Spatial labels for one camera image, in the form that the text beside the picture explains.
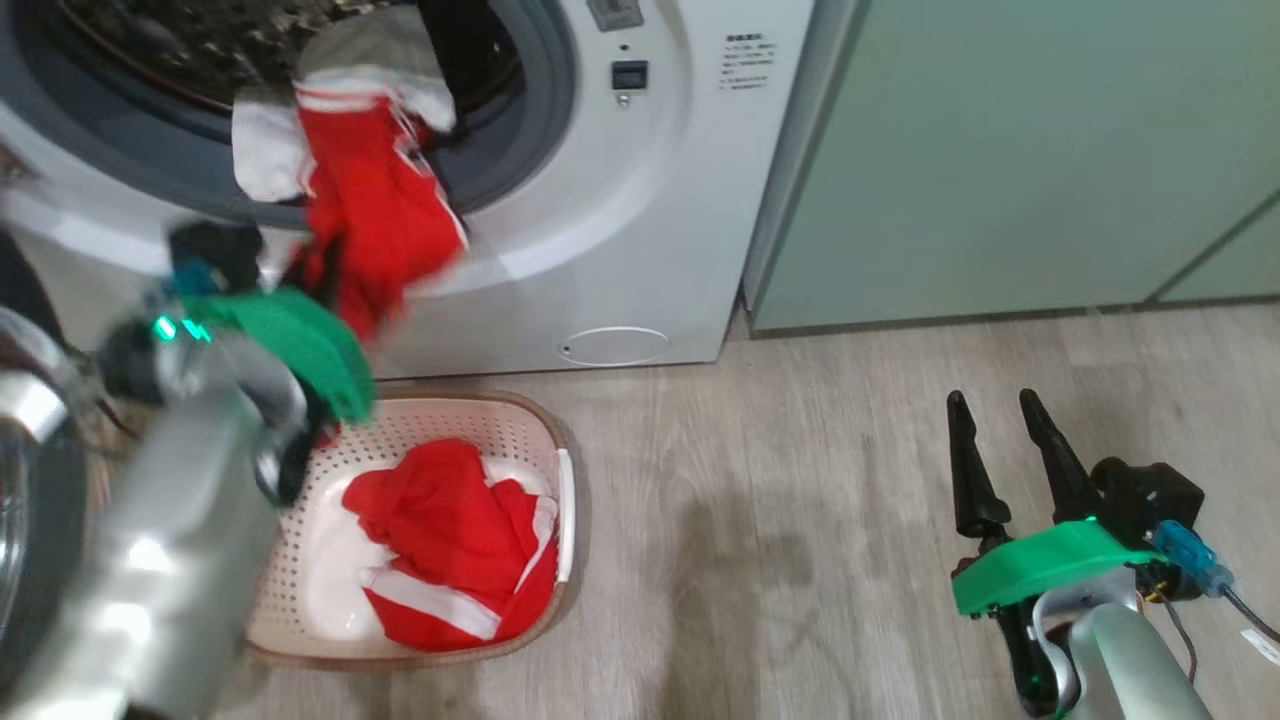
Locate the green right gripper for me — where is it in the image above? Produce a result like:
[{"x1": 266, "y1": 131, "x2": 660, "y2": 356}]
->
[{"x1": 945, "y1": 388, "x2": 1169, "y2": 719}]

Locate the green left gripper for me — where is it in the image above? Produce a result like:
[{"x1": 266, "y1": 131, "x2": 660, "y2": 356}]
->
[{"x1": 100, "y1": 235, "x2": 378, "y2": 506}]

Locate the red and white jersey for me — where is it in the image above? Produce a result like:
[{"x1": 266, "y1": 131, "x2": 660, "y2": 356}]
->
[{"x1": 232, "y1": 5, "x2": 471, "y2": 341}]

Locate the red garment with white stripes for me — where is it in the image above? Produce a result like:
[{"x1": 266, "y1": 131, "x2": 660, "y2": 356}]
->
[{"x1": 342, "y1": 438, "x2": 561, "y2": 653}]

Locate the round glass washing machine door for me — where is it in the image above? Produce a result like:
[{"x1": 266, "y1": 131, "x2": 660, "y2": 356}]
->
[{"x1": 0, "y1": 230, "x2": 111, "y2": 701}]

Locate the perforated cream laundry basket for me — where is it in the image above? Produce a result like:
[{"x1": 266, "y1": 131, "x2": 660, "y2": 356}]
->
[{"x1": 245, "y1": 390, "x2": 579, "y2": 669}]

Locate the white front-load washing machine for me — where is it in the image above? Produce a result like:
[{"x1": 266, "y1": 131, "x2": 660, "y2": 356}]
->
[{"x1": 0, "y1": 0, "x2": 816, "y2": 381}]

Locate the wide pale green cabinet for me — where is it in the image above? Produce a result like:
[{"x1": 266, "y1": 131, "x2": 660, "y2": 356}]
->
[{"x1": 745, "y1": 0, "x2": 1280, "y2": 336}]

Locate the thin black cable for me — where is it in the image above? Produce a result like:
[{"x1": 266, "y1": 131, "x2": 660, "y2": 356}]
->
[{"x1": 1220, "y1": 588, "x2": 1280, "y2": 646}]

